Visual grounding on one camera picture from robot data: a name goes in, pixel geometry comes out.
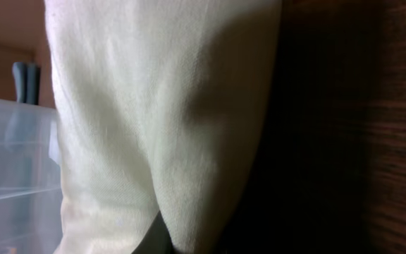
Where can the folded blue cloth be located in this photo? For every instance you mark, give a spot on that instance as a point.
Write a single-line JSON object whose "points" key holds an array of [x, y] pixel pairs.
{"points": [[27, 80]]}

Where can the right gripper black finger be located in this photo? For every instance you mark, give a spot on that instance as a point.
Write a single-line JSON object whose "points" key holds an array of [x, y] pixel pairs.
{"points": [[157, 240]]}

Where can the clear plastic storage bin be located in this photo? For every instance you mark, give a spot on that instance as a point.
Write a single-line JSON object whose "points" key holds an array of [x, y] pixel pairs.
{"points": [[30, 179]]}

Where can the cream cloth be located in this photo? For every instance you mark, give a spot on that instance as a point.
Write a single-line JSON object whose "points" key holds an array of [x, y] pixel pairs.
{"points": [[160, 108]]}

